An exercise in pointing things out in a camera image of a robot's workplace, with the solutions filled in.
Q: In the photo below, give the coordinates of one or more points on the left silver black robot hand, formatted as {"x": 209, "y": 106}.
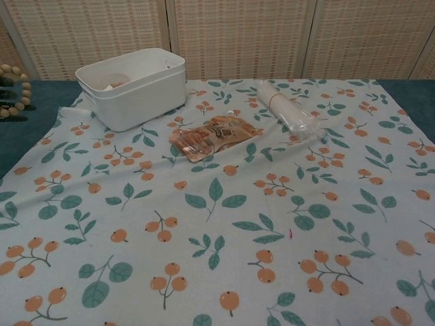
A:
{"x": 6, "y": 81}

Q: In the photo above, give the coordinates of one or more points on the teal upholstered table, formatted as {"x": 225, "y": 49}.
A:
{"x": 34, "y": 125}

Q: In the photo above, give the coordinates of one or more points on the white plastic storage box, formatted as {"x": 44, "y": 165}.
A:
{"x": 136, "y": 105}

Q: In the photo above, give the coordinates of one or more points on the orange snack pouch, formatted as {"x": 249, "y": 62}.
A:
{"x": 210, "y": 136}

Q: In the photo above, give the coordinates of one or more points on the woven bamboo folding screen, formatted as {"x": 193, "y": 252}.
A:
{"x": 238, "y": 37}

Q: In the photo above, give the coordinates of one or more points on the floral leaf fruit tablecloth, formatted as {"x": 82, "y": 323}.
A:
{"x": 217, "y": 220}

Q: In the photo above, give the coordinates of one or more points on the rubber band around straws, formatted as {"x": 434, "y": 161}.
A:
{"x": 272, "y": 98}

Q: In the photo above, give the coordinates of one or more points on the clear plastic cup stack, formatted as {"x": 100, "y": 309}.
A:
{"x": 292, "y": 112}

